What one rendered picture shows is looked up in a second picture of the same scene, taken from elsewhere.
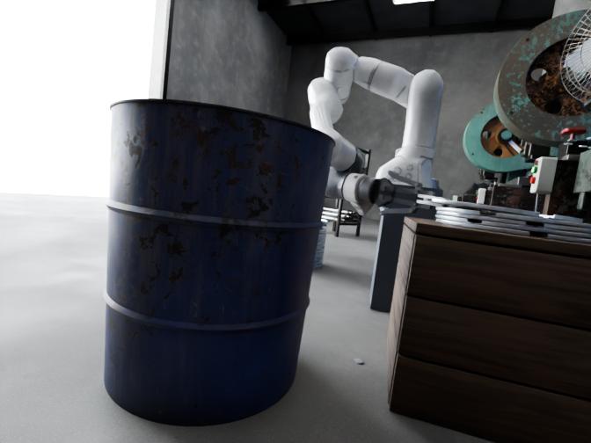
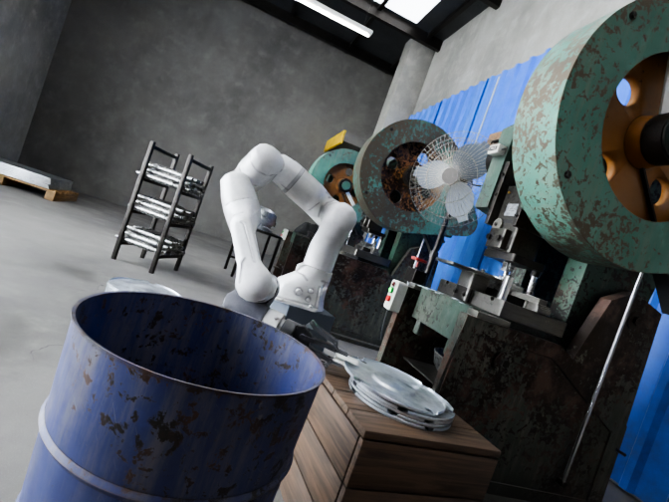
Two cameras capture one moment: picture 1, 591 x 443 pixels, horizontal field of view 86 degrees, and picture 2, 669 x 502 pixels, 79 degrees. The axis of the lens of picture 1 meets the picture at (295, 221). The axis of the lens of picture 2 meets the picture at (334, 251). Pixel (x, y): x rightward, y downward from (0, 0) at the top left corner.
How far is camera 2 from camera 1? 0.56 m
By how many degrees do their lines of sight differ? 38
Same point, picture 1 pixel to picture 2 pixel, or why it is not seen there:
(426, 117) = (334, 245)
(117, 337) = not seen: outside the picture
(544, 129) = (386, 216)
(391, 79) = (311, 195)
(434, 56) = (288, 51)
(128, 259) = not seen: outside the picture
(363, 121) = (189, 93)
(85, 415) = not seen: outside the picture
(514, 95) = (371, 176)
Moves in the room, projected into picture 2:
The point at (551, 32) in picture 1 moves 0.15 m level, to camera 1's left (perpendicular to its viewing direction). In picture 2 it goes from (408, 130) to (394, 122)
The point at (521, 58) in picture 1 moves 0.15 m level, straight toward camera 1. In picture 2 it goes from (383, 144) to (388, 139)
